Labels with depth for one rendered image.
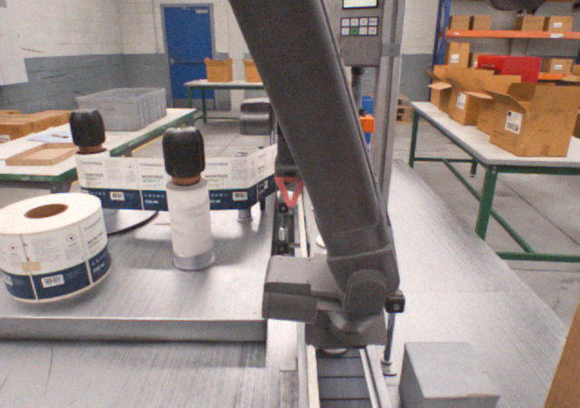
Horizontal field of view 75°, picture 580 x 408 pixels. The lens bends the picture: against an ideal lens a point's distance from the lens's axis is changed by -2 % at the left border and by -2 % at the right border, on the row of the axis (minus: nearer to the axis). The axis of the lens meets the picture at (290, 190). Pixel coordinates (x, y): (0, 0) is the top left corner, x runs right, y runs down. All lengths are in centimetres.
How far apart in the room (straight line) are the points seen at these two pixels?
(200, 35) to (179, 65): 78
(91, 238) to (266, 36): 66
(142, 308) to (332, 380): 37
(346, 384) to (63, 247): 55
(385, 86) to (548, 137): 165
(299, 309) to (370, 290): 9
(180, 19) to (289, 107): 868
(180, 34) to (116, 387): 846
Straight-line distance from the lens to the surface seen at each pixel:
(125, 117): 280
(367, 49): 89
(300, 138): 28
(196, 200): 80
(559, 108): 242
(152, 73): 927
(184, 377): 71
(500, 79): 313
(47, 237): 81
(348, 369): 64
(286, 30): 25
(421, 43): 857
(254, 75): 640
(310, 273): 40
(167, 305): 78
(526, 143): 239
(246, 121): 76
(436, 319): 84
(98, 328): 81
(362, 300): 36
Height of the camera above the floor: 133
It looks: 20 degrees down
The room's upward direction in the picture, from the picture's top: straight up
